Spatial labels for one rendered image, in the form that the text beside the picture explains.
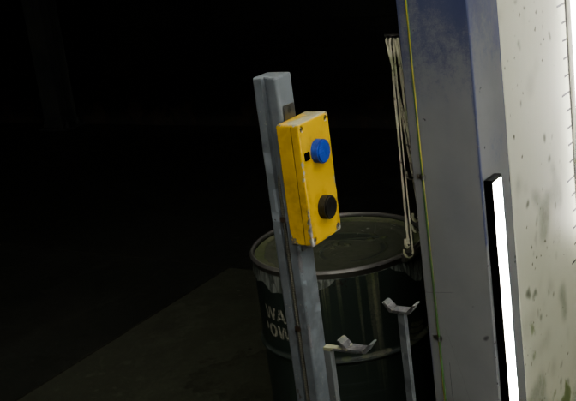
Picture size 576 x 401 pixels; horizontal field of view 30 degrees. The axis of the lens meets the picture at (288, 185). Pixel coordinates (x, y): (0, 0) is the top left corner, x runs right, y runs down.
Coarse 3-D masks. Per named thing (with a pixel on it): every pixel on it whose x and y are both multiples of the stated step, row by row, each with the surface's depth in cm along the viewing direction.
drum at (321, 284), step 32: (416, 224) 353; (416, 256) 334; (320, 288) 323; (352, 288) 323; (384, 288) 326; (416, 288) 335; (352, 320) 325; (384, 320) 328; (416, 320) 336; (288, 352) 337; (384, 352) 330; (416, 352) 338; (288, 384) 342; (352, 384) 331; (384, 384) 333; (416, 384) 340
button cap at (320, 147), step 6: (312, 144) 217; (318, 144) 216; (324, 144) 218; (312, 150) 217; (318, 150) 216; (324, 150) 218; (312, 156) 217; (318, 156) 217; (324, 156) 218; (318, 162) 218; (324, 162) 219
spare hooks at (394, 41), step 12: (396, 36) 262; (396, 48) 261; (396, 72) 263; (396, 84) 264; (396, 108) 266; (396, 120) 266; (408, 132) 269; (408, 144) 270; (408, 156) 272; (408, 204) 272; (408, 240) 274
